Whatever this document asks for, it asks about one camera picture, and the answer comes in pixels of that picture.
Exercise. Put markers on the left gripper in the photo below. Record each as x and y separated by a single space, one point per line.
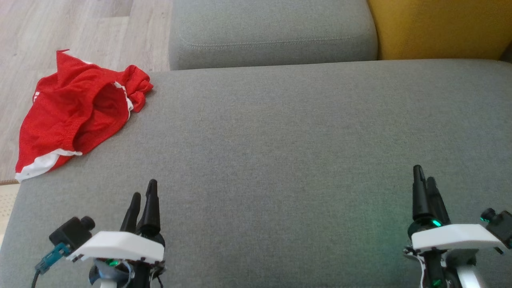
120 246

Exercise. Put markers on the beige rug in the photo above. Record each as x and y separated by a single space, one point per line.
6 208

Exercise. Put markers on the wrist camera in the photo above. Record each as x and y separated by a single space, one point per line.
502 224
72 234

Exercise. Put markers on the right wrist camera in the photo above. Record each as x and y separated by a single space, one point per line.
502 224

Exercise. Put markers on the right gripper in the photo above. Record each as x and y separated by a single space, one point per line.
452 238

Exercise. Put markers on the large grey sofa seat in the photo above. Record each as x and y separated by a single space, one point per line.
280 160

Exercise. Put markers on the red mesh shorts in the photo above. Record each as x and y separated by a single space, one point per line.
44 120

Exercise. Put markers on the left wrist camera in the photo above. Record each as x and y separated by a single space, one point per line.
72 234

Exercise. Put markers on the yellow sofa cushion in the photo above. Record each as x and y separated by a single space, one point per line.
440 28

